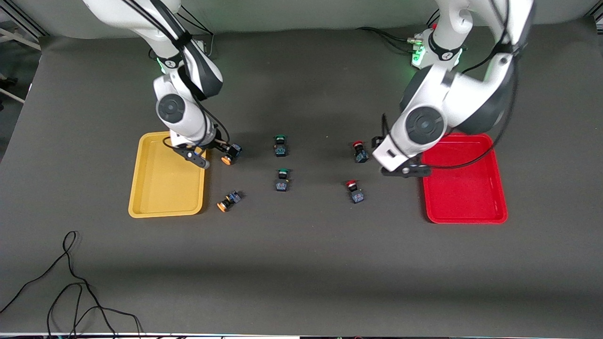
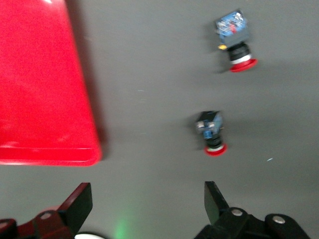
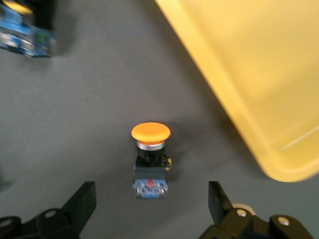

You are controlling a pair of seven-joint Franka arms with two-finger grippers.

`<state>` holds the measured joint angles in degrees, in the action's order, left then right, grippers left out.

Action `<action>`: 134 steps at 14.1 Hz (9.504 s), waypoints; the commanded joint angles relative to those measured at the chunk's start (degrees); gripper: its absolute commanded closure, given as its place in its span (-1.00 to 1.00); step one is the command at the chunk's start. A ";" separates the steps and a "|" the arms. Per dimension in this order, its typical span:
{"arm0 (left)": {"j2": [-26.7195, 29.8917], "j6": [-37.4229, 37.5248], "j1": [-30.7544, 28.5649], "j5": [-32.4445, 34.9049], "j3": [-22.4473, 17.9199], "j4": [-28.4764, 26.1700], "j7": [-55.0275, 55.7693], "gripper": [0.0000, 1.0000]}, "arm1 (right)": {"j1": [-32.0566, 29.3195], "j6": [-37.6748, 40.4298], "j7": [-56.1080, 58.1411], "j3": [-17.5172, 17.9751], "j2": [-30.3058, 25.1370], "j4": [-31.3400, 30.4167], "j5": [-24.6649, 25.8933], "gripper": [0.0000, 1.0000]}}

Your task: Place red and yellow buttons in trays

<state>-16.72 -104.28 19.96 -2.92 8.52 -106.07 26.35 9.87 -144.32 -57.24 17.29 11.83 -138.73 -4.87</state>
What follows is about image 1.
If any yellow push button switch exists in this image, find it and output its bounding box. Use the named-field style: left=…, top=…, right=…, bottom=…
left=217, top=190, right=242, bottom=212
left=220, top=143, right=243, bottom=166

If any yellow plastic tray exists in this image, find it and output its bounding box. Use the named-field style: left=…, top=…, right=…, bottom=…
left=128, top=132, right=208, bottom=219

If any red plastic tray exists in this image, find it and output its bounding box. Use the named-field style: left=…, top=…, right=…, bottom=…
left=421, top=133, right=508, bottom=224

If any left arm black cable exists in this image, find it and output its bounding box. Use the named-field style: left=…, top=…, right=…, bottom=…
left=382, top=0, right=535, bottom=170

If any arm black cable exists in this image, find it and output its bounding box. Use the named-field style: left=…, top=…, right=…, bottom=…
left=382, top=0, right=535, bottom=170
left=120, top=0, right=230, bottom=151

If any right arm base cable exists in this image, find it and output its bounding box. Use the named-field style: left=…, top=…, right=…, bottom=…
left=179, top=5, right=215, bottom=57

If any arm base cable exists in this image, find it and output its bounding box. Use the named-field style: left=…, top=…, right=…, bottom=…
left=179, top=5, right=215, bottom=57
left=356, top=26, right=424, bottom=55

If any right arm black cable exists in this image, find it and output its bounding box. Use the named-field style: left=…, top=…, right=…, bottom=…
left=120, top=0, right=230, bottom=151

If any left arm base cable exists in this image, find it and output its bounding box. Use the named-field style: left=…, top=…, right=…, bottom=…
left=356, top=26, right=424, bottom=55

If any loose thin black cable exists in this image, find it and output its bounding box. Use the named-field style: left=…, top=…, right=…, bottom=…
left=0, top=231, right=142, bottom=339

